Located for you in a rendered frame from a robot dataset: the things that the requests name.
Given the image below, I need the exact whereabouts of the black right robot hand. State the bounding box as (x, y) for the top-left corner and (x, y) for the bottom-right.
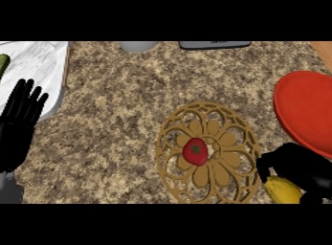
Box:
(256, 142), (332, 205)

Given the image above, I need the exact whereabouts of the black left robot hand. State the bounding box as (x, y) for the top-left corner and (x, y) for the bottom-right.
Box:
(0, 78), (51, 175)

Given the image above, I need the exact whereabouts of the yellow lemon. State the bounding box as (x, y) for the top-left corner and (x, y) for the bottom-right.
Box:
(263, 175), (305, 205)

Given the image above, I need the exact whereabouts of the red bowl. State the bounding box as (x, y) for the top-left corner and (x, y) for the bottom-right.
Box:
(274, 70), (332, 162)

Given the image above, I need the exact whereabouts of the gold openwork round placemat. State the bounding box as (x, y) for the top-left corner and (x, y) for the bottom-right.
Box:
(154, 100), (265, 205)

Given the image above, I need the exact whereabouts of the white marble cutting board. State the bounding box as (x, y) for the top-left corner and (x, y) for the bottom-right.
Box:
(0, 41), (71, 129)

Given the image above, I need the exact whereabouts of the red tomato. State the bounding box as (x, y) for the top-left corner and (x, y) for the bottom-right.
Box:
(182, 137), (210, 167)

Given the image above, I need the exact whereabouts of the pale grey round object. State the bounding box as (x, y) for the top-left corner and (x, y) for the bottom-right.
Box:
(119, 41), (160, 54)

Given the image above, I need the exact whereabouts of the dark grey flat appliance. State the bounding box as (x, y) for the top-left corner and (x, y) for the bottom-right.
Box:
(179, 41), (253, 51)

